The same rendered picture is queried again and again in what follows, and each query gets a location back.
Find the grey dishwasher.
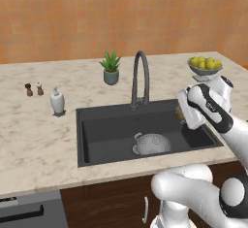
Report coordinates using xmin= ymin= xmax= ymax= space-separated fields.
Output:
xmin=0 ymin=189 xmax=69 ymax=228

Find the green plant in grey pot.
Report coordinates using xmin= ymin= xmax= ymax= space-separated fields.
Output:
xmin=98 ymin=50 xmax=122 ymax=86

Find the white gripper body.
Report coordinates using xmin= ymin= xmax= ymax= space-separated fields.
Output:
xmin=176 ymin=87 xmax=205 ymax=131

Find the dark grey arched faucet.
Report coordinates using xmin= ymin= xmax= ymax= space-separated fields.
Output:
xmin=130 ymin=49 xmax=151 ymax=111

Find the dark brown pepper shaker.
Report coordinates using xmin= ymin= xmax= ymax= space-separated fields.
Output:
xmin=24 ymin=82 xmax=34 ymax=98

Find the brown white-topped salt shaker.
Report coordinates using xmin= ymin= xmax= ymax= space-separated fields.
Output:
xmin=35 ymin=81 xmax=45 ymax=97

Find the white colander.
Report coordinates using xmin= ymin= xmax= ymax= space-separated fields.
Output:
xmin=132 ymin=132 xmax=173 ymax=156

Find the white soap dispenser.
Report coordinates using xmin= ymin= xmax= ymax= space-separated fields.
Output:
xmin=48 ymin=86 xmax=67 ymax=118

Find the grey fruit bowl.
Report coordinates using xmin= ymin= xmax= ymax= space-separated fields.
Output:
xmin=186 ymin=59 xmax=223 ymax=82

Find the silver cupboard handle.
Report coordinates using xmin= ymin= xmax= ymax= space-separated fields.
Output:
xmin=142 ymin=195 xmax=150 ymax=224

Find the dark grey sink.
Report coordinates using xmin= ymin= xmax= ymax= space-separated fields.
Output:
xmin=76 ymin=98 xmax=225 ymax=169

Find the brown kiwi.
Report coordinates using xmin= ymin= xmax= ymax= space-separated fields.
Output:
xmin=174 ymin=105 xmax=185 ymax=123

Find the black dishwasher handle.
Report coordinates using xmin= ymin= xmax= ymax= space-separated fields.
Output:
xmin=0 ymin=204 xmax=45 ymax=224

